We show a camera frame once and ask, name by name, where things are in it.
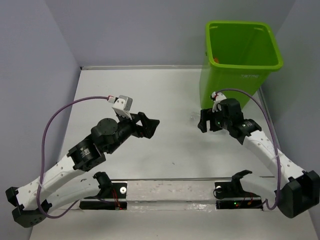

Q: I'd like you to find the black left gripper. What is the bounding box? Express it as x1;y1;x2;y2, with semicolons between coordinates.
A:
106;110;160;155

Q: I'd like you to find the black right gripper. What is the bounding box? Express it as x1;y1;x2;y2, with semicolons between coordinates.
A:
197;107;232;133

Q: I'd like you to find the large clear crushed bottle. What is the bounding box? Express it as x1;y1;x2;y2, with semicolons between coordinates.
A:
190;111;201;124

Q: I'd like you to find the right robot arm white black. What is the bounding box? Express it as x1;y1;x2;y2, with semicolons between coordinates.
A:
197;95;320;219

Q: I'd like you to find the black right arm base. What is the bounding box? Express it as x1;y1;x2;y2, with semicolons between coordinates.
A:
212;170;264;210

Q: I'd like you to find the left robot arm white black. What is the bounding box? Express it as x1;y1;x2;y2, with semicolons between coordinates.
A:
5;112;160;228

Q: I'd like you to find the green plastic bin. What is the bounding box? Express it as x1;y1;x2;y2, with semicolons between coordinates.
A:
199;20;284;109

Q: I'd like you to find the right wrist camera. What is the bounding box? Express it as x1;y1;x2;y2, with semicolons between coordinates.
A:
210;91;226;112

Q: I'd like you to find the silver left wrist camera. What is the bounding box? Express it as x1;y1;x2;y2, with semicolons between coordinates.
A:
112;95;133;119

